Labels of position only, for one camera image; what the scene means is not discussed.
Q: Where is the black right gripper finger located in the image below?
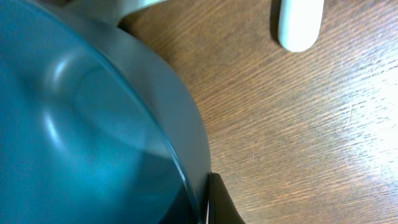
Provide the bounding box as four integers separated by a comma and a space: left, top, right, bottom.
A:
208, 172, 245, 224

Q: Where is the blue bowl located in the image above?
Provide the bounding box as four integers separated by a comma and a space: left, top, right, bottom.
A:
1, 1, 211, 223

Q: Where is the cream fork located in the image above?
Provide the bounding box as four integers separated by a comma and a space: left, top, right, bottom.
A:
278, 0, 325, 53

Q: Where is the cream bowl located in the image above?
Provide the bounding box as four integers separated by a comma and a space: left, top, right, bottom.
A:
65, 0, 165, 25

